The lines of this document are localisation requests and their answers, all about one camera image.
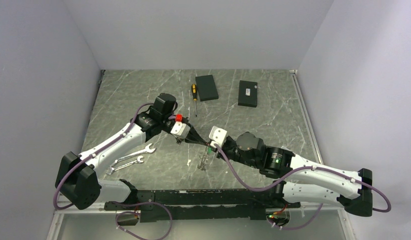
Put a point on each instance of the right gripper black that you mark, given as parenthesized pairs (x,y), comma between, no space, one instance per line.
(222,153)

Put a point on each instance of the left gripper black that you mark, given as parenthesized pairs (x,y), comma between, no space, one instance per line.
(193,136)

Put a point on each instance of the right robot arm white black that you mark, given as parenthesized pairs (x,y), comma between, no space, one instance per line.
(298,179)

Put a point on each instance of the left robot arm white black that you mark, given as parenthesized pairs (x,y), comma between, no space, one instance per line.
(77,183)

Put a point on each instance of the silver wrench upper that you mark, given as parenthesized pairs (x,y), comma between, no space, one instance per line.
(146,150)

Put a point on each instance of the silver wrench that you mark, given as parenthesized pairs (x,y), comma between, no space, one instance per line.
(113,169)
(146,150)

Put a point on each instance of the black box left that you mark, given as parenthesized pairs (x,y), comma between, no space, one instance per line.
(207,88)

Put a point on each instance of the yellow black screwdriver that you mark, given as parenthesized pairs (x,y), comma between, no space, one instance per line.
(194,93)

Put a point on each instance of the black box with label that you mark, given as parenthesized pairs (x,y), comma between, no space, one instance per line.
(248,94)

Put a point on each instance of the silver wrench lower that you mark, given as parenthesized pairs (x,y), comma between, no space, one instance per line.
(113,169)

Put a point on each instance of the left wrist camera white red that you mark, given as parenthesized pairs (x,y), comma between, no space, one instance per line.
(179,129)

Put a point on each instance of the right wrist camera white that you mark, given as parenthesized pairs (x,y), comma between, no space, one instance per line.
(217,137)

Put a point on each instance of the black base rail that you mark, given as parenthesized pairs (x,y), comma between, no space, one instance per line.
(203,204)

